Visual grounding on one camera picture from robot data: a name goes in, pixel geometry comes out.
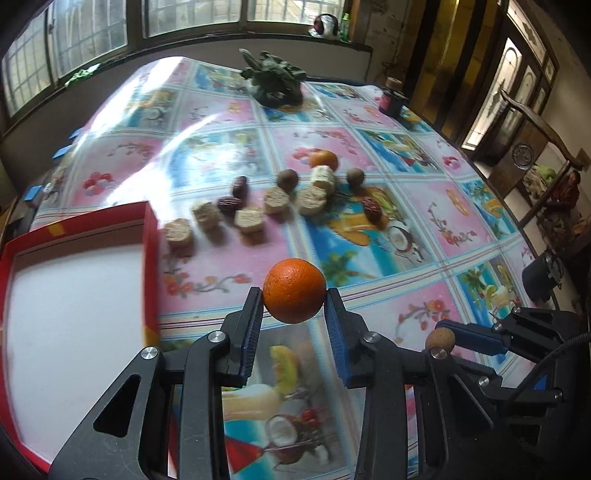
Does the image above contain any brown round fruit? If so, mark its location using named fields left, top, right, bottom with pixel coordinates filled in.
left=276, top=169, right=300, bottom=195
left=425, top=327, right=456, bottom=353
left=346, top=168, right=366, bottom=190

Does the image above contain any orange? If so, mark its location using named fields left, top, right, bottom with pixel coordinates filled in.
left=308, top=149, right=339, bottom=171
left=263, top=258, right=327, bottom=324

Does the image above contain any round beige cake piece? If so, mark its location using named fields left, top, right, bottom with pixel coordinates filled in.
left=295, top=185, right=327, bottom=216

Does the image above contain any beige cake piece near tray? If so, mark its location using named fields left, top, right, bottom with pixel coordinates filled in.
left=163, top=218, right=193, bottom=248

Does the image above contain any beige cake piece square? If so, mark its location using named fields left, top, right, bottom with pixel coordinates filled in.
left=235, top=208, right=263, bottom=234

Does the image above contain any beige cake piece pale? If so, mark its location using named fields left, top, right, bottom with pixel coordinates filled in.
left=191, top=200, right=221, bottom=231

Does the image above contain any red shallow box tray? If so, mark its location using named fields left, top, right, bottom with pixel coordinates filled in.
left=1, top=202, right=159, bottom=472

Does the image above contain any red date lower left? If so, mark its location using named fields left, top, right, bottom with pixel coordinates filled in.
left=216, top=196, right=242, bottom=217

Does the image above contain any red date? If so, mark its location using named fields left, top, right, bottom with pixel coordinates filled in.
left=216, top=196, right=242, bottom=217
left=361, top=196, right=383, bottom=224
left=231, top=176, right=249, bottom=200

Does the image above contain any wooden chair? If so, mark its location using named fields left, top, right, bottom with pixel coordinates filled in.
left=488, top=89, right=590, bottom=229

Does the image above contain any beige cake piece centre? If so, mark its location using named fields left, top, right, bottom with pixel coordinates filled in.
left=263, top=187, right=290, bottom=215

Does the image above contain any red date upper left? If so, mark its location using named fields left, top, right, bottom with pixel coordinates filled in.
left=231, top=176, right=249, bottom=200

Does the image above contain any red date right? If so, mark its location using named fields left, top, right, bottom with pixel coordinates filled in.
left=361, top=196, right=383, bottom=224

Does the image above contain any colourful floral tablecloth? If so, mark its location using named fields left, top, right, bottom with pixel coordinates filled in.
left=31, top=57, right=536, bottom=479

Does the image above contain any blue block near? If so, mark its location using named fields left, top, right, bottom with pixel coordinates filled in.
left=23, top=185, right=43, bottom=203

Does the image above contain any blue block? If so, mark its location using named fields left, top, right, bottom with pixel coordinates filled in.
left=52, top=145, right=71, bottom=161
left=23, top=185, right=43, bottom=203

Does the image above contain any dark jar with cork lid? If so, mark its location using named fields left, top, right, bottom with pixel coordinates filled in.
left=379, top=77, right=408, bottom=119

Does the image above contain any blue block middle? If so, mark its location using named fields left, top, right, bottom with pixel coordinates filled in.
left=52, top=145, right=71, bottom=161

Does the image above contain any wooden cabinet with arched doors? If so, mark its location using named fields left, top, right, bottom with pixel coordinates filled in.
left=457, top=1, right=560, bottom=158

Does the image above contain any green leafy vegetable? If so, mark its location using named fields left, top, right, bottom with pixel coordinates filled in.
left=239, top=49, right=307, bottom=108

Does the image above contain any green item on sill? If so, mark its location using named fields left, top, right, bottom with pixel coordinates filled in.
left=64, top=63, right=100, bottom=89

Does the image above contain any green bottle on sill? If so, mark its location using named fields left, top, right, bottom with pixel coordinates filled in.
left=339, top=13, right=349, bottom=42

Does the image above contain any red white helmet on sill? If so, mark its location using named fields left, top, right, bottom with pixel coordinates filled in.
left=308, top=13, right=339, bottom=39

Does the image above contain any black cable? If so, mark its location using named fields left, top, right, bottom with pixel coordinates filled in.
left=512, top=331, right=591, bottom=407

